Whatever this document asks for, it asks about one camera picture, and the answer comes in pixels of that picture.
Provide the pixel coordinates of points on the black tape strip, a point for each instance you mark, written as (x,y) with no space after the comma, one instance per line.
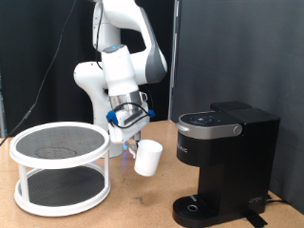
(256,220)

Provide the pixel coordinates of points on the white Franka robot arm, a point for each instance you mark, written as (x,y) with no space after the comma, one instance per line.
(123,69)

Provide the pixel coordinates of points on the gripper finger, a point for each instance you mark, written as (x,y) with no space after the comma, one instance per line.
(136,138)

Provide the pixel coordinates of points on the white mug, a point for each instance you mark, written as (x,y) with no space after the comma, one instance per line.
(147,160)

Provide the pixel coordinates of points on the black Keurig coffee machine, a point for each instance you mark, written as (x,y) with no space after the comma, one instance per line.
(234,158)

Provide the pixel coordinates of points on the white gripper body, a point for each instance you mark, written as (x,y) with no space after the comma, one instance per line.
(126,131)

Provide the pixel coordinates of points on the white two-tier turntable shelf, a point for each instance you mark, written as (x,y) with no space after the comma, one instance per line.
(60,177)

